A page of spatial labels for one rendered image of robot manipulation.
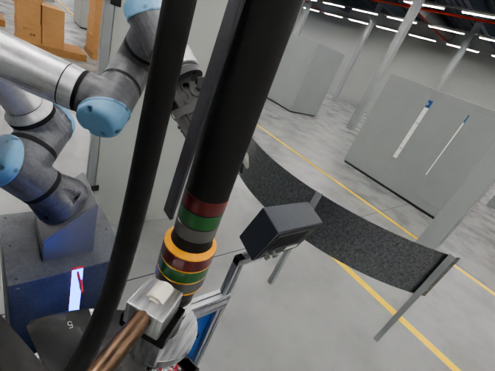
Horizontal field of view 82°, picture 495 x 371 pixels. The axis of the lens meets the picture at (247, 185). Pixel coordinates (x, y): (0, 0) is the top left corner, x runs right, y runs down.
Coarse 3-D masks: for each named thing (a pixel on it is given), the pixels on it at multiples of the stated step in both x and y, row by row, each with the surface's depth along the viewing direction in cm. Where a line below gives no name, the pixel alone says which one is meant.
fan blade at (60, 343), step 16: (32, 320) 50; (48, 320) 52; (80, 320) 55; (32, 336) 48; (48, 336) 49; (64, 336) 51; (80, 336) 52; (112, 336) 55; (48, 352) 48; (64, 352) 49; (48, 368) 46; (128, 368) 50; (144, 368) 52
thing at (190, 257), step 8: (168, 232) 23; (168, 240) 22; (168, 248) 22; (176, 248) 22; (216, 248) 23; (176, 256) 21; (184, 256) 21; (192, 256) 21; (200, 256) 22; (208, 256) 22; (168, 264) 22; (184, 272) 22; (192, 272) 22
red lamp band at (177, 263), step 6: (162, 246) 23; (162, 252) 22; (168, 252) 22; (168, 258) 22; (174, 258) 21; (210, 258) 22; (174, 264) 22; (180, 264) 21; (186, 264) 21; (192, 264) 22; (198, 264) 22; (204, 264) 22; (180, 270) 22; (186, 270) 22; (192, 270) 22; (198, 270) 22
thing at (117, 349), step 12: (144, 312) 19; (132, 324) 18; (144, 324) 19; (120, 336) 18; (132, 336) 18; (108, 348) 17; (120, 348) 17; (96, 360) 16; (108, 360) 16; (120, 360) 17
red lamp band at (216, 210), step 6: (186, 192) 20; (186, 198) 20; (192, 198) 20; (186, 204) 20; (192, 204) 20; (198, 204) 20; (204, 204) 19; (210, 204) 20; (216, 204) 20; (222, 204) 20; (192, 210) 20; (198, 210) 20; (204, 210) 20; (210, 210) 20; (216, 210) 20; (222, 210) 21; (210, 216) 20
